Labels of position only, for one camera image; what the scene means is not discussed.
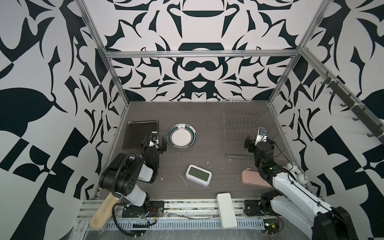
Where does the pink flat case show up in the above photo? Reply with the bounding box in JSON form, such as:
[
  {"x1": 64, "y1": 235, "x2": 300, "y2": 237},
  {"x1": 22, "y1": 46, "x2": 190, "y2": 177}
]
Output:
[{"x1": 241, "y1": 170, "x2": 271, "y2": 188}]

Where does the white digital clock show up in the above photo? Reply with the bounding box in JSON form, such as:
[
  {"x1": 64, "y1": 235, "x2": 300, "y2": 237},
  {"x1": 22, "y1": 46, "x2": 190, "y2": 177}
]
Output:
[{"x1": 186, "y1": 165, "x2": 213, "y2": 187}]

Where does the small circuit board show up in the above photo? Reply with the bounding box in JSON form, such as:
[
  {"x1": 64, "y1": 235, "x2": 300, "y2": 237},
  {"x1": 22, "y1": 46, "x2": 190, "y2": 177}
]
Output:
[{"x1": 263, "y1": 216, "x2": 284, "y2": 236}]

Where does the chrome wire dish rack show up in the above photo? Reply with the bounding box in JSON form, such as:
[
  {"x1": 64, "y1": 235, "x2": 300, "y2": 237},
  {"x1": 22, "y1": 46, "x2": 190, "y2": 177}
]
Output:
[{"x1": 223, "y1": 100, "x2": 287, "y2": 160}]

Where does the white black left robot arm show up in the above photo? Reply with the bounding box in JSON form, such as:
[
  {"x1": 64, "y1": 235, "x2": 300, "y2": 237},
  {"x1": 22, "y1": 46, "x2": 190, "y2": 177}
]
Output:
[{"x1": 90, "y1": 134, "x2": 167, "y2": 238}]

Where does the white rectangular box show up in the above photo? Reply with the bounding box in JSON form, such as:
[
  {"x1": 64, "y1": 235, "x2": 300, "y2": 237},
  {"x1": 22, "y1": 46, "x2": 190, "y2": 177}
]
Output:
[{"x1": 217, "y1": 193, "x2": 238, "y2": 229}]

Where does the aluminium cage frame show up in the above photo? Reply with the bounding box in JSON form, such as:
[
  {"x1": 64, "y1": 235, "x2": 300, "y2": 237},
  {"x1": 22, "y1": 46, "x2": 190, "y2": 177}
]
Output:
[{"x1": 74, "y1": 0, "x2": 384, "y2": 199}]

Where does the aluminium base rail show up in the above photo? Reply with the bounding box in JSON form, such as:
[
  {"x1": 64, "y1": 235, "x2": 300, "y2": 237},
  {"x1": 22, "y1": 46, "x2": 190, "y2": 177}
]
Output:
[{"x1": 76, "y1": 196, "x2": 332, "y2": 232}]

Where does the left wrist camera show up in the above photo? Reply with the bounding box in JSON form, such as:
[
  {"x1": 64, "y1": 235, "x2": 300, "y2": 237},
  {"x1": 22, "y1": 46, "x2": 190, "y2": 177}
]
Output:
[{"x1": 149, "y1": 132, "x2": 159, "y2": 149}]

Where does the black wall hook rail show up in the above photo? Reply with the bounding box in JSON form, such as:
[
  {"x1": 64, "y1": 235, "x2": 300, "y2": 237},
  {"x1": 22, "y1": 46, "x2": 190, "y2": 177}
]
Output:
[{"x1": 322, "y1": 71, "x2": 384, "y2": 145}]

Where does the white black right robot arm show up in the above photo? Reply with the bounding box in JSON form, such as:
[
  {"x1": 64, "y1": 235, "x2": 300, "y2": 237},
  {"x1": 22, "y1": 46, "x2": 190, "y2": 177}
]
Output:
[{"x1": 244, "y1": 136, "x2": 358, "y2": 240}]

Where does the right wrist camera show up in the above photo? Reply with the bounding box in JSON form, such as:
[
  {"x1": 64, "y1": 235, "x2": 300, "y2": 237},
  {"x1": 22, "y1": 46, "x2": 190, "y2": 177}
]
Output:
[{"x1": 256, "y1": 128, "x2": 268, "y2": 144}]

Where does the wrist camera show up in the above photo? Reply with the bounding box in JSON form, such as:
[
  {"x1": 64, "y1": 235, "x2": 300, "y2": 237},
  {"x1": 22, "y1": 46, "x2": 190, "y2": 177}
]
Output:
[
  {"x1": 149, "y1": 132, "x2": 159, "y2": 149},
  {"x1": 256, "y1": 128, "x2": 268, "y2": 144}
]

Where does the black square plate gold rim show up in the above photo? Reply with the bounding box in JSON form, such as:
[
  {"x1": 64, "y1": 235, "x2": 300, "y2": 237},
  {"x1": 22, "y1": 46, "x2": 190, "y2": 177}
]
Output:
[{"x1": 122, "y1": 120, "x2": 159, "y2": 150}]

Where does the beige foam roll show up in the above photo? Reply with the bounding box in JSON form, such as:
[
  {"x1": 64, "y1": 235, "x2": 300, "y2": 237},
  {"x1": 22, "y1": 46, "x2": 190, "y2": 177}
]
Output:
[{"x1": 90, "y1": 193, "x2": 121, "y2": 231}]

